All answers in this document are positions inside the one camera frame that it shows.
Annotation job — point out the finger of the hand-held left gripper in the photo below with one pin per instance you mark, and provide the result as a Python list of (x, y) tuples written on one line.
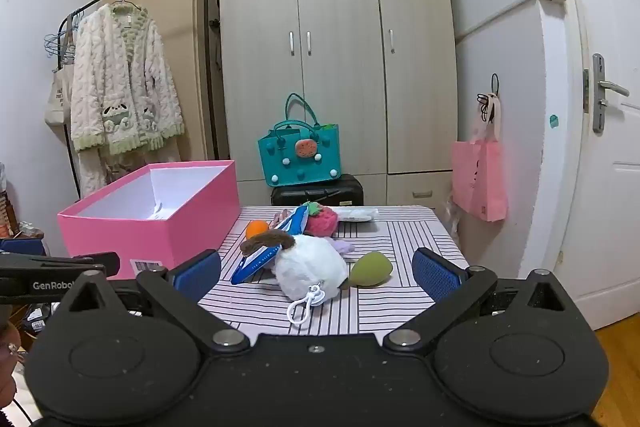
[(30, 289), (60, 263)]

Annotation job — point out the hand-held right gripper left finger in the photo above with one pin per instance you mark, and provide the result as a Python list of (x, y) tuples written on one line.
[(197, 274)]

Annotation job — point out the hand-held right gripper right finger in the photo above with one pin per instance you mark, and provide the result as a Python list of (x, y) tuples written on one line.
[(437, 274)]

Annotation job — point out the pink cardboard box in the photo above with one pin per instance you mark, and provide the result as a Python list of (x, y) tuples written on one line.
[(150, 237)]

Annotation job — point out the blue packet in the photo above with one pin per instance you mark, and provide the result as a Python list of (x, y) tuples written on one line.
[(257, 259)]

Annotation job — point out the green makeup sponge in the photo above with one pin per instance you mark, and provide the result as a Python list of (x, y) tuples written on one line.
[(372, 268)]

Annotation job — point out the orange makeup sponge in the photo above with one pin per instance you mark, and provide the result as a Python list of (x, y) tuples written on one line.
[(256, 229)]

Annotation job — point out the white tissue packet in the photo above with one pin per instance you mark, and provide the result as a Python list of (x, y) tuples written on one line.
[(355, 213)]

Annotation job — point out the white plush toy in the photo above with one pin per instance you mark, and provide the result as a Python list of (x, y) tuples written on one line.
[(310, 267)]

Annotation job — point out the clear plastic bag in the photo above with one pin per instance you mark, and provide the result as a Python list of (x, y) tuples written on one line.
[(452, 219)]

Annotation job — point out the striped tablecloth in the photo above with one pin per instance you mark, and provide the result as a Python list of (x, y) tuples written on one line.
[(390, 307)]

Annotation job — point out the small purple plush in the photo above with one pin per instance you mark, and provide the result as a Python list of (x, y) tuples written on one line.
[(344, 246)]

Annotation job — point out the pink striped cloth item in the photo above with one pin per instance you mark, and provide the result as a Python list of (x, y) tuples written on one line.
[(282, 218)]

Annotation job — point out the pink paper bag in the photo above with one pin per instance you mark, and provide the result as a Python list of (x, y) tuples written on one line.
[(480, 177)]

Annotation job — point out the pink strawberry plush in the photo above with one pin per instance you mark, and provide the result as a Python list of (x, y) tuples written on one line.
[(322, 222)]

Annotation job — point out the black suitcase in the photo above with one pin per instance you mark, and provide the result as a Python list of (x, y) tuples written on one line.
[(320, 194)]

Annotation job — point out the teal tote bag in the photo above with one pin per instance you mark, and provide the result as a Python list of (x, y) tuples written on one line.
[(300, 167)]

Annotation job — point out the canvas tote bag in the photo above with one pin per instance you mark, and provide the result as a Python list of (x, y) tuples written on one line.
[(57, 97)]

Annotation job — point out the white door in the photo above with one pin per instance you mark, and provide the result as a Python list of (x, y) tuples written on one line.
[(615, 207)]

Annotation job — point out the fluffy white panda cardigan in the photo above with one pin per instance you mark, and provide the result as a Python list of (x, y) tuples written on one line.
[(125, 72)]

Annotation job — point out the light wood three-door wardrobe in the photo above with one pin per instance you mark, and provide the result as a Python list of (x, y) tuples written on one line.
[(340, 82)]

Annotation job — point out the tall beige cabinet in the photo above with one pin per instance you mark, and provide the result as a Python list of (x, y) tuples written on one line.
[(185, 7)]

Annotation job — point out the green wall sticker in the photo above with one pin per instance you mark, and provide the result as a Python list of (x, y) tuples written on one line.
[(554, 121)]

